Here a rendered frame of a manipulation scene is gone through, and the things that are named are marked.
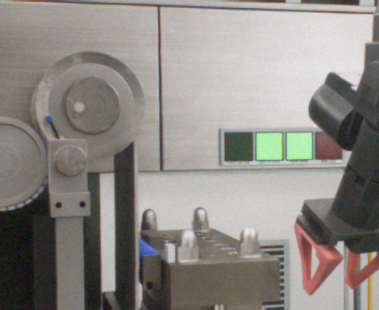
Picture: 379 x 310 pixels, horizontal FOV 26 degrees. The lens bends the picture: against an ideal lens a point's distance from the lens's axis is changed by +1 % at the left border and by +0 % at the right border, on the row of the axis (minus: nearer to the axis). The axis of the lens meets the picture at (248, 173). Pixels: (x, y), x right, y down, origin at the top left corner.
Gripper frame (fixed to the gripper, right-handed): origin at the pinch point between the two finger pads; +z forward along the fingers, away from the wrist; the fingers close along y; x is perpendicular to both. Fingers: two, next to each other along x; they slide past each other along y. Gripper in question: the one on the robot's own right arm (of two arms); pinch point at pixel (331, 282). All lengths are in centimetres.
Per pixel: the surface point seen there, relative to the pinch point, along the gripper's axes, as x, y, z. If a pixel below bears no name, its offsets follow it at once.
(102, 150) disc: -37.9, 11.7, 5.2
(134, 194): -34.7, 7.2, 10.5
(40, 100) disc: -43.3, 19.5, 0.4
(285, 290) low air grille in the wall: -192, -175, 181
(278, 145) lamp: -56, -32, 16
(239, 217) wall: -217, -154, 153
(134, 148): -37.5, 7.3, 4.8
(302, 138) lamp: -55, -37, 14
